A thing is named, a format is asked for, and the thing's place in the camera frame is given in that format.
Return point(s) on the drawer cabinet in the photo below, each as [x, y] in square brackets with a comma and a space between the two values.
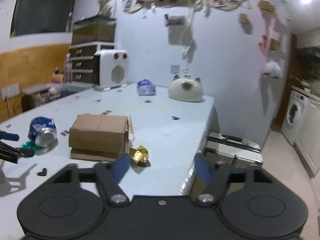
[81, 57]

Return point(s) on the brown cardboard box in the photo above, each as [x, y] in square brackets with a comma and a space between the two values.
[99, 137]

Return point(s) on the glass tank on cabinet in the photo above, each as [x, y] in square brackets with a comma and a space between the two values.
[97, 28]

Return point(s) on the wall power socket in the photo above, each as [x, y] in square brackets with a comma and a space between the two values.
[10, 91]

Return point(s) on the white cat-shaped ceramic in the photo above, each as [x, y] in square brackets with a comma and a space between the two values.
[185, 89]

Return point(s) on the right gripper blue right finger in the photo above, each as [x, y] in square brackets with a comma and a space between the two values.
[203, 168]

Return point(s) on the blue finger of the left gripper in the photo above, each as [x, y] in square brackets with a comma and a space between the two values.
[9, 136]
[25, 153]

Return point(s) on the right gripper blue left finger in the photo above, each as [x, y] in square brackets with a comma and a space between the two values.
[120, 167]

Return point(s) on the crushed blue soda can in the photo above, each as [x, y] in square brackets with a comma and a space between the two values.
[42, 131]

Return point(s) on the blue tissue pack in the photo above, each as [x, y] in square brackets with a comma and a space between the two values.
[146, 88]

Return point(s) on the white space heater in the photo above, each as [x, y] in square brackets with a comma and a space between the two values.
[110, 69]

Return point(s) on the white washing machine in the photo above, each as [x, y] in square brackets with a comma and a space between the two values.
[294, 116]

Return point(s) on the white kitchen cabinets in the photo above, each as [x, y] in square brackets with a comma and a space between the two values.
[308, 139]

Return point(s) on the gold foil wrapper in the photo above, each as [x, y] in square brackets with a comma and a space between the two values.
[140, 156]

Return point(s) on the green bottle cap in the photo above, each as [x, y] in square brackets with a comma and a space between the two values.
[30, 147]

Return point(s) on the beige ribbed suitcase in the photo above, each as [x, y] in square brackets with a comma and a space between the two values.
[227, 149]

